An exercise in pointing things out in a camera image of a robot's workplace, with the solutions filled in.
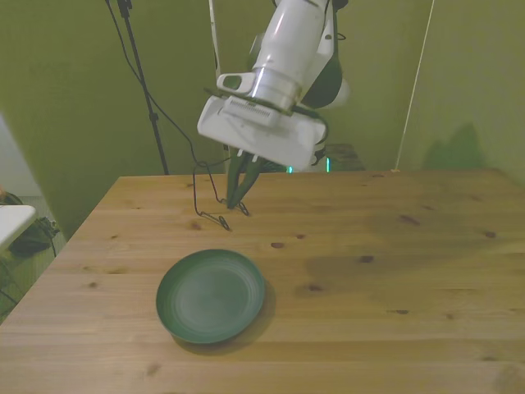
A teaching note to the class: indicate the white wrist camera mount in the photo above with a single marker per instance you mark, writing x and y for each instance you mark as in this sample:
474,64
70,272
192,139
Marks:
246,82

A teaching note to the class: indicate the robot base with green lights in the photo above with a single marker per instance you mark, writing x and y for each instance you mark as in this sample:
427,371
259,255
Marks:
322,160

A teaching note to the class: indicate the white vertical pole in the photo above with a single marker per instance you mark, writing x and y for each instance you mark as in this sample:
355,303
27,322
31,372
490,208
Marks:
213,33

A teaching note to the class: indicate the black tripod stand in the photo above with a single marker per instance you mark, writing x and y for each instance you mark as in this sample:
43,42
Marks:
153,117

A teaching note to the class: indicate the dark green round plate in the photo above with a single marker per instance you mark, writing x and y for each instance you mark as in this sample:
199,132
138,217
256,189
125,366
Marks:
209,301

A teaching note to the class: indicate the black bag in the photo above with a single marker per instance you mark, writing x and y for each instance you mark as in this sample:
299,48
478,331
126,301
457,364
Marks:
35,240

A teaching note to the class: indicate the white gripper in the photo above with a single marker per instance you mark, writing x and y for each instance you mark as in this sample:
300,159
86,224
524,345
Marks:
262,133

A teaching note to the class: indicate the white side table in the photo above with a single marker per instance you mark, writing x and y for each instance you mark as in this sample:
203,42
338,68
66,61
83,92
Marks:
12,221

